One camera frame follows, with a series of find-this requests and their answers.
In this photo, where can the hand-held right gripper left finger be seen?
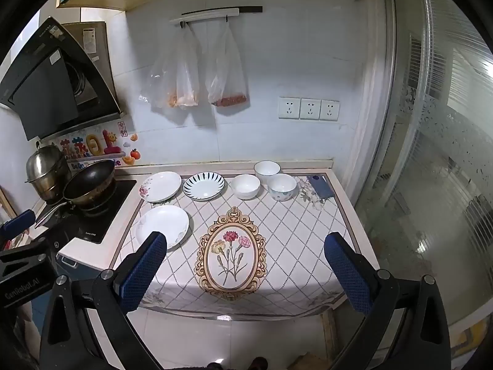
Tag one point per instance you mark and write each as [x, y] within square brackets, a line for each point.
[143, 273]

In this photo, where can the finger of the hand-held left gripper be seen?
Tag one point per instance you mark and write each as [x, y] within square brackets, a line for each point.
[17, 223]

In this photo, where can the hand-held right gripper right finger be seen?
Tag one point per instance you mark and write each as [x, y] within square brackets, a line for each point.
[346, 273]

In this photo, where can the white plate grey leaf print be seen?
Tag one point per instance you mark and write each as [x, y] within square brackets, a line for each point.
[163, 223]

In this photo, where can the white plate pink flower print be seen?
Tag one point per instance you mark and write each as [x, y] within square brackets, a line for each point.
[160, 187]

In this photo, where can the white plate blue striped rim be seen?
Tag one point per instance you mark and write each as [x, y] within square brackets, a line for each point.
[203, 187]

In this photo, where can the white bowl blue floral print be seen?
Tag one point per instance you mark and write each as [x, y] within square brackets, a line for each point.
[282, 188]

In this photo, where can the plain white bowl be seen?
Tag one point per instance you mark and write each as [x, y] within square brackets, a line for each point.
[267, 170]
[245, 187]

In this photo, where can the stainless steel pot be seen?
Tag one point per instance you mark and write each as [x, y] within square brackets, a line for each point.
[44, 167]

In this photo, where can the black induction cooktop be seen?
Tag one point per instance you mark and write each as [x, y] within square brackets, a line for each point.
[96, 219]

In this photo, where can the printed floral tablecloth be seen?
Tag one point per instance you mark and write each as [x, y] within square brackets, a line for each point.
[277, 239]

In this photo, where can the black wok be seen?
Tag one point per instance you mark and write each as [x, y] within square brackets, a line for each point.
[90, 181]

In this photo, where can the blue smartphone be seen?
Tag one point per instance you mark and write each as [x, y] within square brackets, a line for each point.
[320, 187]

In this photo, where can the black range hood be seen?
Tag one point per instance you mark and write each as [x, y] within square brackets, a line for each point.
[42, 92]

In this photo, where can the glass sliding door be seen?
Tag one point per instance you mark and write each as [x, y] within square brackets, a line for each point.
[435, 162]

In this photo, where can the plastic bag orange contents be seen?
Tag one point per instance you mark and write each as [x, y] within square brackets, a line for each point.
[181, 84]

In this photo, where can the plastic bag red contents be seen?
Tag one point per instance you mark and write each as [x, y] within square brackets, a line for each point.
[227, 81]

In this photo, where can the colourful wall stickers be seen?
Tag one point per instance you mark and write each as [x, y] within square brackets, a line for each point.
[94, 144]

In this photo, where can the white wall socket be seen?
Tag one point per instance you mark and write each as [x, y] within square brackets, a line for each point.
[310, 109]
[289, 108]
[329, 110]

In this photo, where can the wall hook rail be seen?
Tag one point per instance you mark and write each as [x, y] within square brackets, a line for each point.
[215, 12]

